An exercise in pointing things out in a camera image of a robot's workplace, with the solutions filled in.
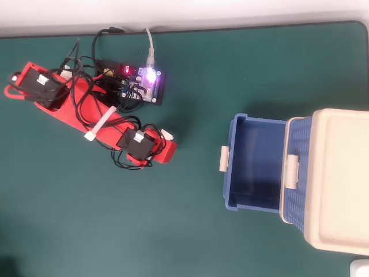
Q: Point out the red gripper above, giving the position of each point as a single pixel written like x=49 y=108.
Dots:
x=167 y=153

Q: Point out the white cube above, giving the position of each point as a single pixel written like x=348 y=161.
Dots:
x=167 y=134

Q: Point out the blue wicker-pattern drawer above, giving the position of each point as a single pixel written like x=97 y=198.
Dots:
x=253 y=150

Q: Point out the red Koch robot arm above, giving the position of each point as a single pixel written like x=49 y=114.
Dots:
x=62 y=111

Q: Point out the motor controller circuit board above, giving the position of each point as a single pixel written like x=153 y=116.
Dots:
x=150 y=86

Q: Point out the white zip tie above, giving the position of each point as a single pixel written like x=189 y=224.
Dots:
x=67 y=74
x=99 y=124

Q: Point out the green table mat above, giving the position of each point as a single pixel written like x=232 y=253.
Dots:
x=184 y=231

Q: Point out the white box corner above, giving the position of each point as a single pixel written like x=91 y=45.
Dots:
x=360 y=269

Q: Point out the beige plastic drawer cabinet frame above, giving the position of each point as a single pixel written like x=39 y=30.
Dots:
x=343 y=179

